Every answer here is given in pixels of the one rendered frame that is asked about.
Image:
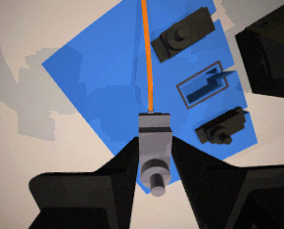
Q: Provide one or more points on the blue flat panel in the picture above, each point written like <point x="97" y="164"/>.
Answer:
<point x="103" y="72"/>

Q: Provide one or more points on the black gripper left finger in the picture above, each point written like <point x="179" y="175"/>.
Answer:
<point x="110" y="187"/>

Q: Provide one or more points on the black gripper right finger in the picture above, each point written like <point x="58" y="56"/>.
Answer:
<point x="217" y="190"/>

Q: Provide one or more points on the grey micro servo with orange cable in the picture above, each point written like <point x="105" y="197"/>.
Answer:
<point x="155" y="135"/>

